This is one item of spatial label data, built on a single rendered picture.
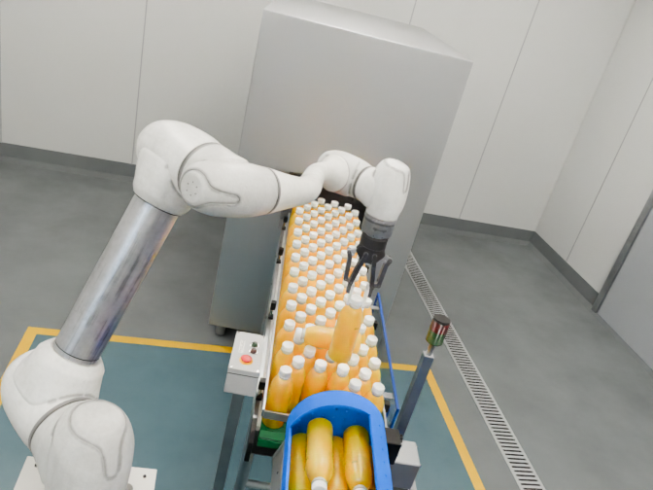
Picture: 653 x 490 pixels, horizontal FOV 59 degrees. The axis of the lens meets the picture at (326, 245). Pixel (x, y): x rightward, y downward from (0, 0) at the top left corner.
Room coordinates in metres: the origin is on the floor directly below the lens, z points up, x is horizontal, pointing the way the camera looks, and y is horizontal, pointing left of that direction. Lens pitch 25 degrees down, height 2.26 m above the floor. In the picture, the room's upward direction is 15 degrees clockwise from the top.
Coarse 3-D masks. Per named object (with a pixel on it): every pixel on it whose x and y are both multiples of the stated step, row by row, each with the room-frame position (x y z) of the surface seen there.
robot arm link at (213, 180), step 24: (216, 144) 1.09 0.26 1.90; (192, 168) 0.99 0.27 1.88; (216, 168) 0.99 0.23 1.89; (240, 168) 1.03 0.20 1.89; (264, 168) 1.09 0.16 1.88; (192, 192) 0.96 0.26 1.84; (216, 192) 0.97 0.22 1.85; (240, 192) 1.00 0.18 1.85; (264, 192) 1.04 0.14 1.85; (216, 216) 1.00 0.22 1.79; (240, 216) 1.02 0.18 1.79
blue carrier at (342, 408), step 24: (312, 408) 1.22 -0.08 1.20; (336, 408) 1.29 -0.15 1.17; (360, 408) 1.24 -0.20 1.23; (288, 432) 1.20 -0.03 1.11; (336, 432) 1.28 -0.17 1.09; (384, 432) 1.24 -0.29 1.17; (288, 456) 1.11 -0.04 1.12; (384, 456) 1.13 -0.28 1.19; (288, 480) 1.04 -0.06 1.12; (384, 480) 1.04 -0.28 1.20
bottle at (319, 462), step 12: (312, 420) 1.24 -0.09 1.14; (324, 420) 1.24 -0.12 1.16; (312, 432) 1.19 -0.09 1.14; (324, 432) 1.19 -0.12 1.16; (312, 444) 1.15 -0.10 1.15; (324, 444) 1.15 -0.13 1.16; (312, 456) 1.11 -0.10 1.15; (324, 456) 1.11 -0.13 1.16; (312, 468) 1.08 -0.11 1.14; (324, 468) 1.08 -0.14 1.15; (312, 480) 1.06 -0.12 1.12; (324, 480) 1.05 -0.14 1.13
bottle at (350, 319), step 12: (348, 312) 1.45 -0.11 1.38; (360, 312) 1.46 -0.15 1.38; (336, 324) 1.47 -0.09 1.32; (348, 324) 1.44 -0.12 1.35; (360, 324) 1.46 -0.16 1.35; (336, 336) 1.45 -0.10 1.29; (348, 336) 1.44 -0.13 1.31; (336, 348) 1.45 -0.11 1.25; (348, 348) 1.45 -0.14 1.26; (336, 360) 1.45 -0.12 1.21; (348, 360) 1.46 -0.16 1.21
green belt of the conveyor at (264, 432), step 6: (264, 426) 1.43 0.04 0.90; (282, 426) 1.45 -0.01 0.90; (258, 432) 1.45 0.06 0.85; (264, 432) 1.40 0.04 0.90; (270, 432) 1.41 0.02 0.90; (276, 432) 1.42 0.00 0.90; (282, 432) 1.42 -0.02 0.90; (258, 438) 1.39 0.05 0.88; (270, 438) 1.39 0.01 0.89; (276, 438) 1.40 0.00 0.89; (282, 438) 1.40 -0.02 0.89; (258, 444) 1.38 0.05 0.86; (264, 444) 1.38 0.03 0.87; (270, 444) 1.39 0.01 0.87; (276, 444) 1.39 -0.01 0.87
